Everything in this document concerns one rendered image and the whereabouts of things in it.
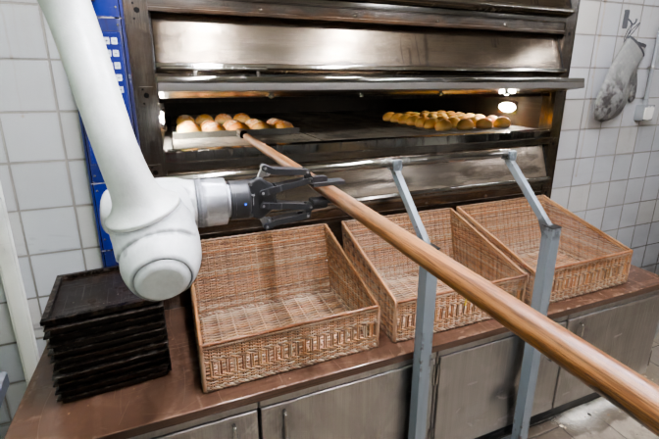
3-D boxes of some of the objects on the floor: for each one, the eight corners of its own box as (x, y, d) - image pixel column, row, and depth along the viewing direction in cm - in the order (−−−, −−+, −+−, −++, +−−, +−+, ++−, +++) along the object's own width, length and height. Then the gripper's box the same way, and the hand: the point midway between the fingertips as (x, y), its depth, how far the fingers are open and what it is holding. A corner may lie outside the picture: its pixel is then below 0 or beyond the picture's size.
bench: (79, 462, 155) (52, 330, 140) (546, 327, 240) (561, 236, 225) (37, 645, 105) (-13, 471, 89) (647, 393, 190) (676, 281, 174)
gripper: (223, 156, 78) (335, 149, 87) (228, 233, 82) (334, 219, 91) (228, 163, 71) (350, 155, 80) (233, 247, 76) (348, 230, 84)
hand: (327, 190), depth 84 cm, fingers closed on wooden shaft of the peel, 3 cm apart
